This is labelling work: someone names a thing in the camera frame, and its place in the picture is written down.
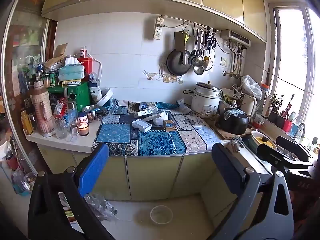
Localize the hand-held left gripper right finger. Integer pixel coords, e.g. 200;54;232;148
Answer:
211;142;294;240

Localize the window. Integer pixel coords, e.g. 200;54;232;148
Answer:
269;2;316;130

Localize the blue plastic bag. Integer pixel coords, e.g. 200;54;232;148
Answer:
11;170;37;196

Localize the white rice cooker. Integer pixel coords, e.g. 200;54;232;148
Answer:
191;81;222;117

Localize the small brown box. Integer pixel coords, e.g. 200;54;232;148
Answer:
163;119;177;132

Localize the grey crocheted dishcloth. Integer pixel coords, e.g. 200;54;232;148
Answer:
230;137;247;153

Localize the green countertop appliance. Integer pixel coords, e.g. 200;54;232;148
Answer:
48;81;91;113

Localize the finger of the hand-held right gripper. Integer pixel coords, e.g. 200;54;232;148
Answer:
276;135;310;162
257;144;314;174

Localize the perforated metal skimmer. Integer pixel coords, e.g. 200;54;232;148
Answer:
191;29;204;68

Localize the white tube box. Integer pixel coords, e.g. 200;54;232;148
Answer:
134;109;158;117

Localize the metal steamer basket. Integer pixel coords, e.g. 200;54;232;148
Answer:
82;105;105;115

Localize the grey crocheted pot cloth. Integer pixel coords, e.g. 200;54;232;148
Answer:
224;109;242;120

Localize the person's right forearm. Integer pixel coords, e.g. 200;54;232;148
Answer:
291;191;320;233

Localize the brass wall faucet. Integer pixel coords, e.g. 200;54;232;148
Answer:
222;44;244;78

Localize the red tin box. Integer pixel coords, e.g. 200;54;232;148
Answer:
77;57;93;82

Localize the white plastic basin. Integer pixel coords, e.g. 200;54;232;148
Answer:
94;87;113;108

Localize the glass mug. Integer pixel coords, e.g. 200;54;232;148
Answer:
52;115;68;140

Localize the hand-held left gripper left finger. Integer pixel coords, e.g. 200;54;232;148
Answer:
27;142;115;240

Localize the wire strainer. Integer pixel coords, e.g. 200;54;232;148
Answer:
202;55;214;71

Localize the white plastic bag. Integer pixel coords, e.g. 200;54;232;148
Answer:
240;75;262;99

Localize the long white box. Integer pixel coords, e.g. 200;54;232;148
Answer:
144;112;168;123

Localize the white crocheted pouch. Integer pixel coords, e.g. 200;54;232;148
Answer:
153;112;168;126

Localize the metal hanging rail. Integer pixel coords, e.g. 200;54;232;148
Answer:
162;15;222;33

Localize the black wok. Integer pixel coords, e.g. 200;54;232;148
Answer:
166;49;192;76

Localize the white power strip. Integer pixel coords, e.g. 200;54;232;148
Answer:
153;16;164;40

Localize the pink thermos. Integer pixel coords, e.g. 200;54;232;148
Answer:
30;80;56;138

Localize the teal tissue box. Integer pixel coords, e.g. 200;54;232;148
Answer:
58;56;85;82

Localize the white kettle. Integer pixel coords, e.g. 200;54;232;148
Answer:
240;94;258;117

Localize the round clear plastic container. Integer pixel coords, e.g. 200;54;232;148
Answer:
150;205;173;225

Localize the potted plant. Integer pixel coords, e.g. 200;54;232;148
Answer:
268;93;285;124

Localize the glass door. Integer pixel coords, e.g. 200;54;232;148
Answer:
5;0;58;155

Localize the white wall-mounted appliance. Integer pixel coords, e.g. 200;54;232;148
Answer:
220;29;252;47

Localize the yellow flat box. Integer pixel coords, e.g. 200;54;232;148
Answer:
58;79;82;87

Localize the white pot with yellow lid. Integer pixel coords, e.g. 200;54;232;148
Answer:
249;130;278;153

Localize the yellow bottle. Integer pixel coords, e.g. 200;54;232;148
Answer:
20;109;34;135

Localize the chrome sink tap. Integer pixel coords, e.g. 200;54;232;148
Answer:
291;122;306;143

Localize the blue patterned tablecloth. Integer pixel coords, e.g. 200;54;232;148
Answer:
92;97;224;157

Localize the cleaver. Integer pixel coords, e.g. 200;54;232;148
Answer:
174;31;192;67

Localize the black pot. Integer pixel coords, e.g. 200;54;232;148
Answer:
219;108;250;135

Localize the candle in glass jar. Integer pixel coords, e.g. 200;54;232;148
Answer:
77;122;90;137

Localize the white and blue flour bag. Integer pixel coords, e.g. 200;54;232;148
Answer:
89;84;102;103

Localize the clear bottle with steel lid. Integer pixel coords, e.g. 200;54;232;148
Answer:
66;101;79;130

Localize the clear plastic bag on floor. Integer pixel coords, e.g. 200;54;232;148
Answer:
84;194;118;222

